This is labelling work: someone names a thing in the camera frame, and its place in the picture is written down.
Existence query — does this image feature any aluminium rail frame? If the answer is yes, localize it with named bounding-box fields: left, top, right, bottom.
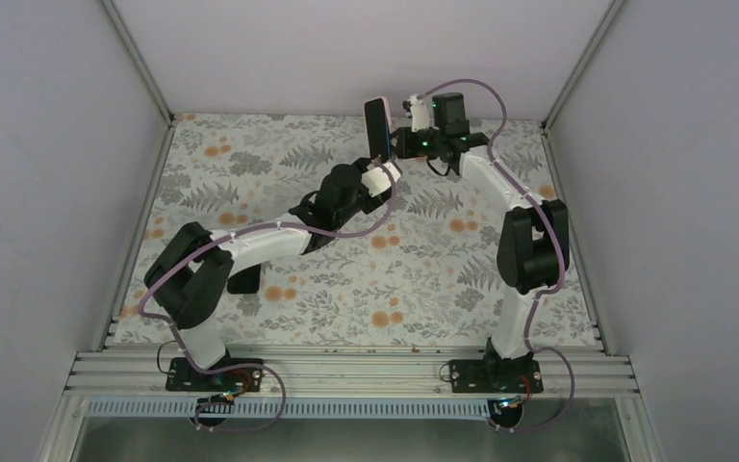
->
left=64, top=344, right=640, bottom=398

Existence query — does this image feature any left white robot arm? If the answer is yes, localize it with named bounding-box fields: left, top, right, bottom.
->
left=138, top=158, right=401, bottom=390

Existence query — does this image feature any black phone on table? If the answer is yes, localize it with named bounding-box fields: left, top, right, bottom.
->
left=226, top=265, right=262, bottom=295

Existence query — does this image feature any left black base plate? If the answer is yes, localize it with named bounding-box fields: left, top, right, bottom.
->
left=165, top=357, right=264, bottom=395

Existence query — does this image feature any floral patterned table mat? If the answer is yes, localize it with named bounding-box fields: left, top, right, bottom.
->
left=114, top=113, right=600, bottom=350

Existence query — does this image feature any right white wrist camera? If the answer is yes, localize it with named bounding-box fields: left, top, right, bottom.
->
left=402, top=94, right=431, bottom=132

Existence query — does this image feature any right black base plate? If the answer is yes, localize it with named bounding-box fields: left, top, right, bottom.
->
left=446, top=358, right=545, bottom=395

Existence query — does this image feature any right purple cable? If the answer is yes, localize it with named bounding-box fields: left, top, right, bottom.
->
left=418, top=79, right=577, bottom=433

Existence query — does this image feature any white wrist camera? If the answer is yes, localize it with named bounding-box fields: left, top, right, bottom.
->
left=361, top=161, right=401, bottom=197
left=402, top=94, right=431, bottom=132

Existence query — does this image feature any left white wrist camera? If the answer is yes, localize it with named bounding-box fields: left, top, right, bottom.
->
left=361, top=161, right=401, bottom=197

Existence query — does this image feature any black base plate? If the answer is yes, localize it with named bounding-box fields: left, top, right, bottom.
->
left=165, top=357, right=264, bottom=395
left=446, top=358, right=545, bottom=395

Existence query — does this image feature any grey slotted cable duct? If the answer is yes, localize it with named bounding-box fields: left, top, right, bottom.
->
left=85, top=397, right=490, bottom=421

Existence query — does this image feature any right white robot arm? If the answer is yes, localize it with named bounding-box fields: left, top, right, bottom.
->
left=391, top=92, right=570, bottom=392

